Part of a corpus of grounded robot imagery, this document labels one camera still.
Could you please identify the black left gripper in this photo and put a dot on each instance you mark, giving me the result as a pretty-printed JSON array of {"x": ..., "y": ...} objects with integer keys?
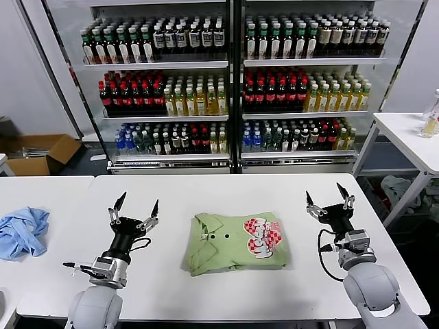
[{"x": 123, "y": 236}]

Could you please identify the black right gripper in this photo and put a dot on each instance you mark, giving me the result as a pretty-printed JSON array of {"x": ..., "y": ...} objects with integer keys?
[{"x": 339, "y": 216}]

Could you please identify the light green polo shirt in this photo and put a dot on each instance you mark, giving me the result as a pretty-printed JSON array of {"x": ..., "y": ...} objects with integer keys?
[{"x": 212, "y": 253}]

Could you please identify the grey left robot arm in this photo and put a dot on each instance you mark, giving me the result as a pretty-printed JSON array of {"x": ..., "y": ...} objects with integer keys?
[{"x": 96, "y": 308}]

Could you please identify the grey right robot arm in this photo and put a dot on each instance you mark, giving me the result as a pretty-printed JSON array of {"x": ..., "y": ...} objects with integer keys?
[{"x": 374, "y": 288}]

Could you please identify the grey green clothes pile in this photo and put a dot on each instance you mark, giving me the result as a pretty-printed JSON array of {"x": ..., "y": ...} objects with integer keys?
[{"x": 394, "y": 188}]

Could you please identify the silver right wrist block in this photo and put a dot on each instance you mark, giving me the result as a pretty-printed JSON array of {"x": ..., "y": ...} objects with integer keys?
[{"x": 356, "y": 248}]

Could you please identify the silver wrist block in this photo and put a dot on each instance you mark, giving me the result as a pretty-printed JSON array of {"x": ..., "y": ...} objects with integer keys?
[
  {"x": 356, "y": 248},
  {"x": 109, "y": 270}
]

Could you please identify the silver left wrist block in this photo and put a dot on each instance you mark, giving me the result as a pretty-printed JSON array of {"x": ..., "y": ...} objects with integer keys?
[{"x": 109, "y": 270}]

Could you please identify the small yellow juice bottle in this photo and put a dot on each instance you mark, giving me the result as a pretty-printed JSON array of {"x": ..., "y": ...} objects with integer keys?
[
  {"x": 350, "y": 139},
  {"x": 214, "y": 144},
  {"x": 222, "y": 143},
  {"x": 341, "y": 140}
]

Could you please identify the small dark white-cap bottle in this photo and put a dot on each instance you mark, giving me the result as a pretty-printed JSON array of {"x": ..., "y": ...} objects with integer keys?
[
  {"x": 304, "y": 140},
  {"x": 286, "y": 142},
  {"x": 166, "y": 144},
  {"x": 176, "y": 144},
  {"x": 295, "y": 141},
  {"x": 157, "y": 144},
  {"x": 313, "y": 140},
  {"x": 185, "y": 143}
]

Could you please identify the small red cap cola bottle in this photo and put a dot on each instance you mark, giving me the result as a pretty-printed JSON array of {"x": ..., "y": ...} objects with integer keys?
[
  {"x": 322, "y": 138},
  {"x": 205, "y": 142},
  {"x": 332, "y": 137},
  {"x": 195, "y": 142}
]

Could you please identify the small white floor object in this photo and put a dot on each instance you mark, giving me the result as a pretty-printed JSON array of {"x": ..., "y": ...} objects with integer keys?
[{"x": 97, "y": 158}]

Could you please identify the small blue water bottle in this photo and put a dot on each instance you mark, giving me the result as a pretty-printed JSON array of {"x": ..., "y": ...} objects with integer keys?
[
  {"x": 247, "y": 142},
  {"x": 129, "y": 144},
  {"x": 257, "y": 142},
  {"x": 119, "y": 144}
]

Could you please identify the small clear green bottle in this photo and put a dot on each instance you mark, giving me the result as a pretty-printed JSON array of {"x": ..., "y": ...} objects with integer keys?
[
  {"x": 276, "y": 141},
  {"x": 138, "y": 144},
  {"x": 147, "y": 144},
  {"x": 267, "y": 141}
]

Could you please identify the white side table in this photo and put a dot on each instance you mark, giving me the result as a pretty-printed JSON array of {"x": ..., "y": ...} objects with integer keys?
[{"x": 404, "y": 137}]

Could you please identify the open cardboard box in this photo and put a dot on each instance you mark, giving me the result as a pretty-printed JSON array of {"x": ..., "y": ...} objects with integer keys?
[{"x": 31, "y": 168}]

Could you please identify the crumpled light blue shirt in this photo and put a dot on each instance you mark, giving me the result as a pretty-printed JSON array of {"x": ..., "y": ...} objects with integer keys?
[{"x": 20, "y": 233}]

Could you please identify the metal rods bundle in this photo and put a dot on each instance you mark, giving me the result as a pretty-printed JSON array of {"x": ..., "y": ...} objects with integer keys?
[{"x": 34, "y": 152}]

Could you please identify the clear bottle yellow contents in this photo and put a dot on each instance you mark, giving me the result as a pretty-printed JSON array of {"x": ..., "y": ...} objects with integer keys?
[{"x": 428, "y": 127}]

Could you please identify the glass cooler door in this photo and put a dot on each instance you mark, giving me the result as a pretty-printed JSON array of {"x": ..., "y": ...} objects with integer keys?
[
  {"x": 391, "y": 85},
  {"x": 77, "y": 85}
]

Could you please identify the white stool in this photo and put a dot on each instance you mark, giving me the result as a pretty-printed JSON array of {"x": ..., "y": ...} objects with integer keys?
[{"x": 5, "y": 166}]

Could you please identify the drink cooler shelf unit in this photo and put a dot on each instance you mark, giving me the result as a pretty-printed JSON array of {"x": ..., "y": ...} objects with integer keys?
[
  {"x": 308, "y": 62},
  {"x": 154, "y": 65}
]

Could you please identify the green cap tea bottle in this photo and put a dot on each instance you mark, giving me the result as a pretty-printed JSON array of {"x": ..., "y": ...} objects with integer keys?
[
  {"x": 111, "y": 47},
  {"x": 99, "y": 48},
  {"x": 300, "y": 42},
  {"x": 123, "y": 46},
  {"x": 88, "y": 48},
  {"x": 136, "y": 46},
  {"x": 147, "y": 46},
  {"x": 275, "y": 42},
  {"x": 251, "y": 42},
  {"x": 312, "y": 42},
  {"x": 288, "y": 42},
  {"x": 263, "y": 42}
]

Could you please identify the dark bottle tan label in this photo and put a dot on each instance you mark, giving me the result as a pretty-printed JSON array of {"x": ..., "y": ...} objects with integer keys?
[
  {"x": 336, "y": 37},
  {"x": 323, "y": 37}
]

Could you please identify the dark bottle blue label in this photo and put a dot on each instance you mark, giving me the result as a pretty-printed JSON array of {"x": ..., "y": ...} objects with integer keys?
[
  {"x": 158, "y": 40},
  {"x": 360, "y": 36},
  {"x": 207, "y": 39},
  {"x": 219, "y": 38},
  {"x": 194, "y": 39},
  {"x": 170, "y": 40},
  {"x": 372, "y": 36},
  {"x": 181, "y": 39},
  {"x": 348, "y": 37},
  {"x": 383, "y": 35}
]

